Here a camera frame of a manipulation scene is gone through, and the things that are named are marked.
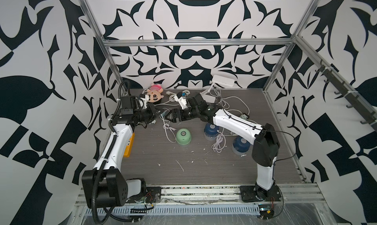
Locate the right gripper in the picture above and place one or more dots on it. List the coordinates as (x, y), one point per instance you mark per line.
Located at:
(174, 113)

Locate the black power strip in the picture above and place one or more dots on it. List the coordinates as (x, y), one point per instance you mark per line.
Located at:
(244, 117)

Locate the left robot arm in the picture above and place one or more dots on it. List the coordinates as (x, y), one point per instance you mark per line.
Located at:
(105, 188)

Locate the yellow power strip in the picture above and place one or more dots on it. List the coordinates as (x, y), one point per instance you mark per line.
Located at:
(129, 146)

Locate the white desk lamp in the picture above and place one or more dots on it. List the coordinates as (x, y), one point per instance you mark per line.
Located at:
(217, 81)

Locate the wall hook rack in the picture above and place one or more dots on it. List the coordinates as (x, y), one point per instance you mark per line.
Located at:
(345, 90)

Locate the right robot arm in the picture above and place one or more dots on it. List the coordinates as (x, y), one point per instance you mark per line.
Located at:
(262, 139)

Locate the cartoon head toy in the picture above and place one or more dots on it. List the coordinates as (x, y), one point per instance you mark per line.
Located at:
(155, 94)

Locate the blue meat grinder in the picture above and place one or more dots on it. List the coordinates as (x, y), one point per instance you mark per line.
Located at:
(211, 132)
(240, 146)

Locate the green meat grinder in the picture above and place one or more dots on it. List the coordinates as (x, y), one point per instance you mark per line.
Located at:
(183, 137)

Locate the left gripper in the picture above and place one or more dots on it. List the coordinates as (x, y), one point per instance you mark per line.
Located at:
(151, 110)

